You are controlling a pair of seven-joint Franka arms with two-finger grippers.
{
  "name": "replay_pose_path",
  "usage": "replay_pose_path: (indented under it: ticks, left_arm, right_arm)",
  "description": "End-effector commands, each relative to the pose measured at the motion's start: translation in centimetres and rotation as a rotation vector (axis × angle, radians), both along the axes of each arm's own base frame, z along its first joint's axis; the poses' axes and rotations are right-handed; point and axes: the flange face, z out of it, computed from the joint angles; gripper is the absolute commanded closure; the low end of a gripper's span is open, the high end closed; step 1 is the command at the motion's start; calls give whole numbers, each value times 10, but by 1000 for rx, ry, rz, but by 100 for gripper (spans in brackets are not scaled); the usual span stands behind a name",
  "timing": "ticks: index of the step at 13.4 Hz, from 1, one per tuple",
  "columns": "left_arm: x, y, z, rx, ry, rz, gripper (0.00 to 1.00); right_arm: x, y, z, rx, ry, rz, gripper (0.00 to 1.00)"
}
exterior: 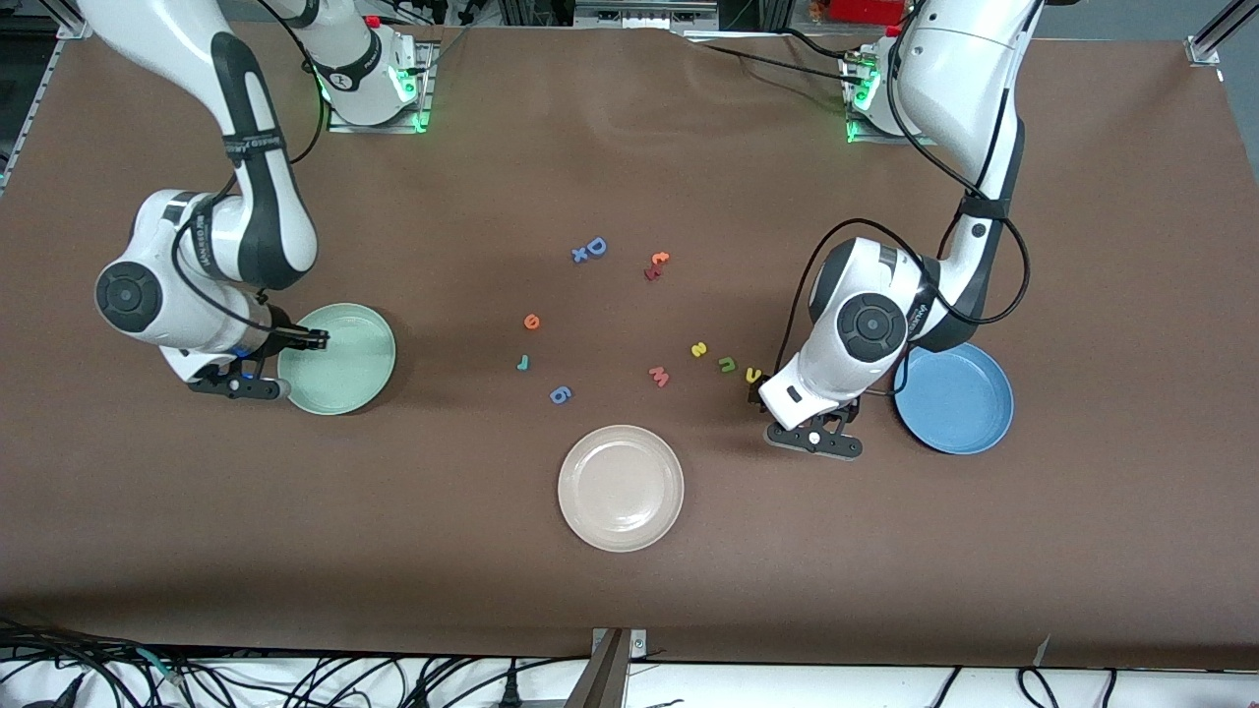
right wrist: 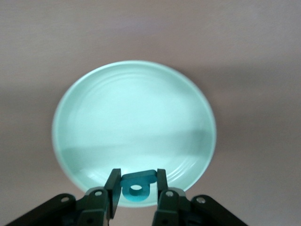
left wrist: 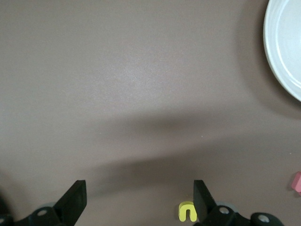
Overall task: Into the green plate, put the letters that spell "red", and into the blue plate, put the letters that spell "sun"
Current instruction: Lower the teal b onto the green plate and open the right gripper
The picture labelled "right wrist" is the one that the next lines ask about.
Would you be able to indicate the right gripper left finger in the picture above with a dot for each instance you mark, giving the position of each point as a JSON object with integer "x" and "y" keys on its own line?
{"x": 113, "y": 188}

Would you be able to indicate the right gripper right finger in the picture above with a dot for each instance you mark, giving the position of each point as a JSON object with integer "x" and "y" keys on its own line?
{"x": 162, "y": 186}

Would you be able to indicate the teal foam letter with loop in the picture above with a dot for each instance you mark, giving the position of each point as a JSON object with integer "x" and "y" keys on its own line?
{"x": 141, "y": 177}

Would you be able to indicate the mint green plate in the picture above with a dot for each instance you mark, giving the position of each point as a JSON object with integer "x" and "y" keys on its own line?
{"x": 134, "y": 117}

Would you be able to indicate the brown table cover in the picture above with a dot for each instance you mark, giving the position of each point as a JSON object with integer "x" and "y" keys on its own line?
{"x": 47, "y": 47}

